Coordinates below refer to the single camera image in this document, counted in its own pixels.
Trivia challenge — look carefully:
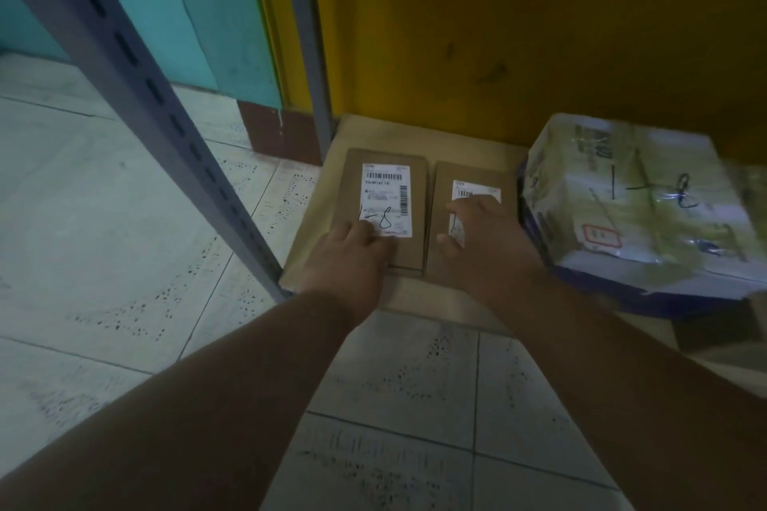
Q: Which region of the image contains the person's right hand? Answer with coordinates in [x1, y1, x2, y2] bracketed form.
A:
[435, 195, 546, 314]

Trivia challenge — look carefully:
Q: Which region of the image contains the person's right forearm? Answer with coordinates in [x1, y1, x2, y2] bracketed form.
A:
[491, 271, 767, 511]

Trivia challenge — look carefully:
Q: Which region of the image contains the metal shelving rack with boards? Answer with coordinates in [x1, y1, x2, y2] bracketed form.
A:
[0, 0, 767, 399]

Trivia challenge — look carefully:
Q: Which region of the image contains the person's left forearm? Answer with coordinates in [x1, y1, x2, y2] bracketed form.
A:
[0, 288, 360, 511]

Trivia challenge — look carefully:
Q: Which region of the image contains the large white tape-wrapped box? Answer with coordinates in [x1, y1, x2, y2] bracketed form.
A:
[519, 112, 767, 319]

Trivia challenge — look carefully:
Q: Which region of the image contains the parcel label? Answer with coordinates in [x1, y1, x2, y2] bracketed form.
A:
[426, 161, 522, 291]
[334, 147, 430, 278]

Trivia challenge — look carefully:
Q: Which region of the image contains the person's left hand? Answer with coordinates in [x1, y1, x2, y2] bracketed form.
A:
[297, 221, 398, 329]

